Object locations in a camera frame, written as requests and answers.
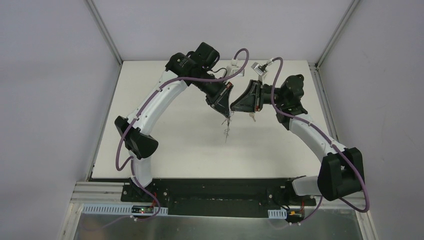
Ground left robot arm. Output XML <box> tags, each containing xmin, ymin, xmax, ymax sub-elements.
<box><xmin>114</xmin><ymin>42</ymin><xmax>244</xmax><ymax>203</ymax></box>

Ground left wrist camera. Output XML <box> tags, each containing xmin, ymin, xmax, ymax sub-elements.
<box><xmin>225</xmin><ymin>58</ymin><xmax>246</xmax><ymax>77</ymax></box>

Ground purple cable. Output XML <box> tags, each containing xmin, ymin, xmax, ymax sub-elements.
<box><xmin>268</xmin><ymin>57</ymin><xmax>371</xmax><ymax>229</ymax></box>
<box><xmin>82</xmin><ymin>48</ymin><xmax>250</xmax><ymax>231</ymax></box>

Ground key with red tag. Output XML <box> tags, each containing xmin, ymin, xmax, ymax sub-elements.
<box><xmin>248</xmin><ymin>112</ymin><xmax>256</xmax><ymax>122</ymax></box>

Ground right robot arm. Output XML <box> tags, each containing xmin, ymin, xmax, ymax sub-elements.
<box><xmin>230</xmin><ymin>74</ymin><xmax>365</xmax><ymax>205</ymax></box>

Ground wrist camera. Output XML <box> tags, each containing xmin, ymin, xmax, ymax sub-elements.
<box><xmin>251</xmin><ymin>62</ymin><xmax>269</xmax><ymax>82</ymax></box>
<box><xmin>225</xmin><ymin>58</ymin><xmax>246</xmax><ymax>77</ymax></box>

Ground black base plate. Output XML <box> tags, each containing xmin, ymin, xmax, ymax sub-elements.
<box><xmin>120</xmin><ymin>178</ymin><xmax>317</xmax><ymax>218</ymax></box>

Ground controller board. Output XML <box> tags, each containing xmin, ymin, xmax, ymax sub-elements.
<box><xmin>131</xmin><ymin>205</ymin><xmax>155</xmax><ymax>216</ymax></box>
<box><xmin>286</xmin><ymin>211</ymin><xmax>304</xmax><ymax>222</ymax></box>

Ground left controller board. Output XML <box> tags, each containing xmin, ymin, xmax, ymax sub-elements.
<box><xmin>131</xmin><ymin>205</ymin><xmax>155</xmax><ymax>216</ymax></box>

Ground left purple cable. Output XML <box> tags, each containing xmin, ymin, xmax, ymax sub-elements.
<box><xmin>82</xmin><ymin>48</ymin><xmax>250</xmax><ymax>231</ymax></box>

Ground right controller board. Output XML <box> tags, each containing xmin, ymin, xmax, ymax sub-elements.
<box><xmin>286</xmin><ymin>211</ymin><xmax>304</xmax><ymax>222</ymax></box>

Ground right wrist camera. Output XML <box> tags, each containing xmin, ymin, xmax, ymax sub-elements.
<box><xmin>251</xmin><ymin>62</ymin><xmax>269</xmax><ymax>82</ymax></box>

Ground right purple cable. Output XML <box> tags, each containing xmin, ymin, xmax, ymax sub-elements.
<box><xmin>268</xmin><ymin>57</ymin><xmax>371</xmax><ymax>229</ymax></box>

